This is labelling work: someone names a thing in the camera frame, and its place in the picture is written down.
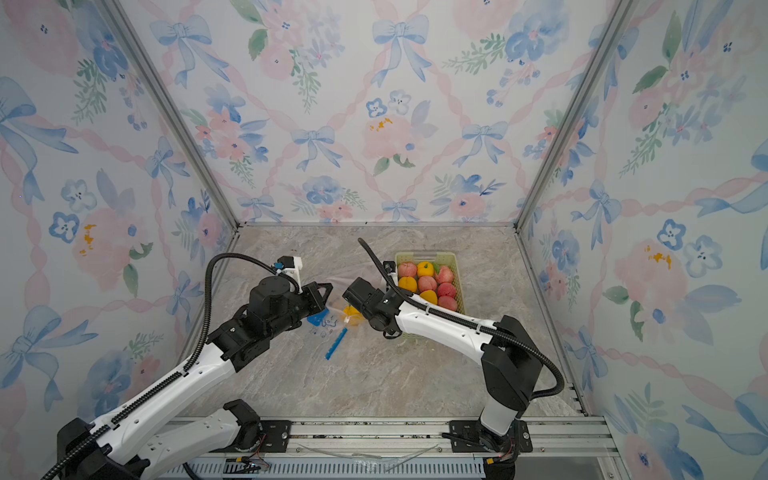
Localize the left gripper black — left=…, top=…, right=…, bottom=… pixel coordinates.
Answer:
left=270, top=281, right=334, bottom=341

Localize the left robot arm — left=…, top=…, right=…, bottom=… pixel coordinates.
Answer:
left=45, top=276, right=333, bottom=479

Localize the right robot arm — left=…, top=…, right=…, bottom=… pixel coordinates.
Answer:
left=343, top=278, right=544, bottom=452

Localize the blue zipper clear bag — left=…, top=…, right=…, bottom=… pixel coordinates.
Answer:
left=307, top=308, right=350, bottom=360

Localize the yellow peach with leaf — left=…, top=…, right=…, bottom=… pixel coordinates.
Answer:
left=417, top=261, right=435, bottom=277

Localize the pink peach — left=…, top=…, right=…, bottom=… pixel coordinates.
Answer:
left=438, top=296, right=458, bottom=311

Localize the left black cable hose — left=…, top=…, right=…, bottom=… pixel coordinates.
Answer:
left=38, top=252, right=289, bottom=480

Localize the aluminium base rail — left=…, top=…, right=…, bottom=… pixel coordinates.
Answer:
left=162, top=417, right=629, bottom=479

